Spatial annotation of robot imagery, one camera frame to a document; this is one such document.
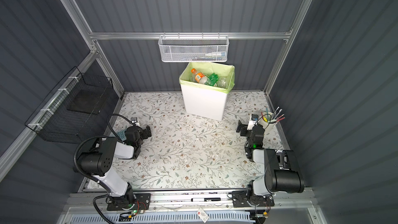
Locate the green soda bottle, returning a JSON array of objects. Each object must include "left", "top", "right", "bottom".
[{"left": 205, "top": 73, "right": 219, "bottom": 87}]

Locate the orange label orange cap bottle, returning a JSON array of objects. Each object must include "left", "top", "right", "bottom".
[{"left": 191, "top": 68, "right": 208, "bottom": 85}]

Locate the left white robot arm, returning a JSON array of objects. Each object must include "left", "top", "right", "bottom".
[{"left": 73, "top": 123, "right": 152, "bottom": 198}]

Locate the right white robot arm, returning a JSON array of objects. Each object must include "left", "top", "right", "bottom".
[{"left": 236, "top": 121, "right": 305, "bottom": 199}]

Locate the white trash bin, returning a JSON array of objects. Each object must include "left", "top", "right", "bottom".
[{"left": 180, "top": 84, "right": 228, "bottom": 121}]

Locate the green bin liner bag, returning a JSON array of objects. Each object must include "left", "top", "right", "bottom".
[{"left": 179, "top": 62, "right": 235, "bottom": 94}]

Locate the white pencil cup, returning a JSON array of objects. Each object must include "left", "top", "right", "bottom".
[{"left": 258, "top": 113, "right": 277, "bottom": 134}]

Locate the black marker pen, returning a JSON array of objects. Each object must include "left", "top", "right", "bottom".
[{"left": 191, "top": 198, "right": 221, "bottom": 202}]

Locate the white red tag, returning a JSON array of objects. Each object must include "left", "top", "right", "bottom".
[{"left": 197, "top": 208, "right": 209, "bottom": 223}]

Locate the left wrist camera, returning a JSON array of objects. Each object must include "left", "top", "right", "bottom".
[{"left": 130, "top": 117, "right": 140, "bottom": 126}]

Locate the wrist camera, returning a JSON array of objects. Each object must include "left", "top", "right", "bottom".
[
  {"left": 130, "top": 117, "right": 140, "bottom": 126},
  {"left": 247, "top": 114, "right": 259, "bottom": 130}
]

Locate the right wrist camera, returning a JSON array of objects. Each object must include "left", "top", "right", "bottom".
[{"left": 247, "top": 114, "right": 259, "bottom": 130}]

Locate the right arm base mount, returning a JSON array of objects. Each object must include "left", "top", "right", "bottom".
[{"left": 230, "top": 190, "right": 275, "bottom": 208}]

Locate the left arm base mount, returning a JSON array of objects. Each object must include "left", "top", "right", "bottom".
[{"left": 106, "top": 194, "right": 151, "bottom": 211}]

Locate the black wire basket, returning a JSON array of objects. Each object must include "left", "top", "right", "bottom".
[{"left": 24, "top": 67, "right": 116, "bottom": 144}]

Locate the black corrugated cable hose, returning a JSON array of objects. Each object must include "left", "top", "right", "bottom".
[{"left": 73, "top": 113, "right": 137, "bottom": 224}]

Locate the white wire mesh basket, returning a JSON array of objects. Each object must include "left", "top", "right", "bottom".
[{"left": 158, "top": 36, "right": 230, "bottom": 63}]

